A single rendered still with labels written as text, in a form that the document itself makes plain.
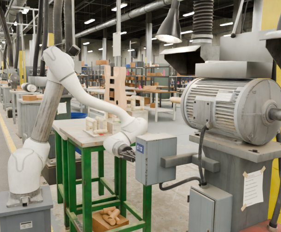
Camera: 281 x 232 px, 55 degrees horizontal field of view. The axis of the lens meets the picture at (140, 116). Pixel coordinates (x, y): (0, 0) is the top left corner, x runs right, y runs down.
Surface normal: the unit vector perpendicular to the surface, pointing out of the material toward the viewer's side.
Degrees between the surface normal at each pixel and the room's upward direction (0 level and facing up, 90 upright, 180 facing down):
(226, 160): 107
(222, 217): 90
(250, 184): 90
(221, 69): 90
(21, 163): 70
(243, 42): 90
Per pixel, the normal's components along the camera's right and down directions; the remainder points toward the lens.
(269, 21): -0.87, 0.07
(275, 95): 0.55, 0.00
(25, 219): 0.38, 0.15
